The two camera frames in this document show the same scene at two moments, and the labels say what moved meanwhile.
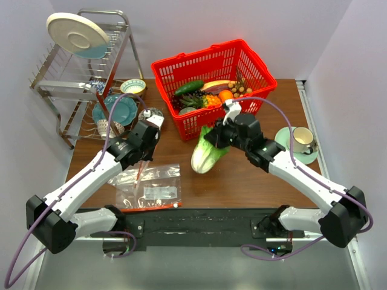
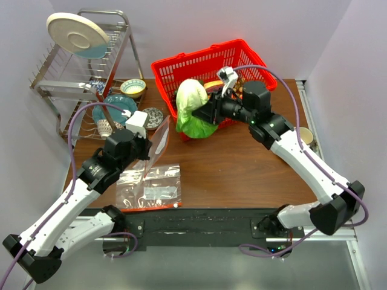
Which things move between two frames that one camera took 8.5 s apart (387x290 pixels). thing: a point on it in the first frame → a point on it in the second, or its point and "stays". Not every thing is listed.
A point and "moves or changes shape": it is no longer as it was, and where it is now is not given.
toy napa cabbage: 206,156 → 191,93
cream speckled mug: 303,141 stays
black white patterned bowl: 153,111 stays
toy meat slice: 216,86 stays
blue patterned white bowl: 103,125 stays
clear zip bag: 128,182 moves or changes shape
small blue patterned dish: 99,83 stays
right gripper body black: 226,135 → 225,107
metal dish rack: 70,85 stays
